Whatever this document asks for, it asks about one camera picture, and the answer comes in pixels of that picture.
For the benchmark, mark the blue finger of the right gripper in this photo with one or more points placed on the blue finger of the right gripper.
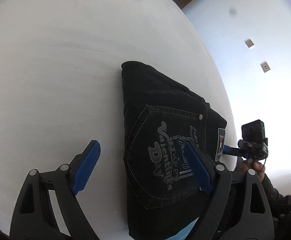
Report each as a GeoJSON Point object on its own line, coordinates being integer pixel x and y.
{"type": "Point", "coordinates": [231, 151]}

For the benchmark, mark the beige wall socket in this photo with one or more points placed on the beige wall socket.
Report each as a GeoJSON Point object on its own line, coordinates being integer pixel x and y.
{"type": "Point", "coordinates": [265, 67]}

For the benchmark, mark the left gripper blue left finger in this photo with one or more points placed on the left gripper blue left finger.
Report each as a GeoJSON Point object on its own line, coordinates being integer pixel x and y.
{"type": "Point", "coordinates": [82, 166]}

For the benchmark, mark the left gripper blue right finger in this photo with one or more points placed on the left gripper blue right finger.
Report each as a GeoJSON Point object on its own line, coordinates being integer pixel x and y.
{"type": "Point", "coordinates": [201, 165]}

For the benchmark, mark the beige wall switch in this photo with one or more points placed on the beige wall switch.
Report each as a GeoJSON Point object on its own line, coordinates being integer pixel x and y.
{"type": "Point", "coordinates": [249, 43]}

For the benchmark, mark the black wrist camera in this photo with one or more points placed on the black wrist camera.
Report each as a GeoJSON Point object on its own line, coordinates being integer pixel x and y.
{"type": "Point", "coordinates": [254, 132]}

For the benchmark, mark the black denim pants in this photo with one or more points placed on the black denim pants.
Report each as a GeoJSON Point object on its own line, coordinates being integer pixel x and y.
{"type": "Point", "coordinates": [160, 117]}

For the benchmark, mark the person's right hand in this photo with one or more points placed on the person's right hand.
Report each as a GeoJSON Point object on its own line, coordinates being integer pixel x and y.
{"type": "Point", "coordinates": [247, 164]}

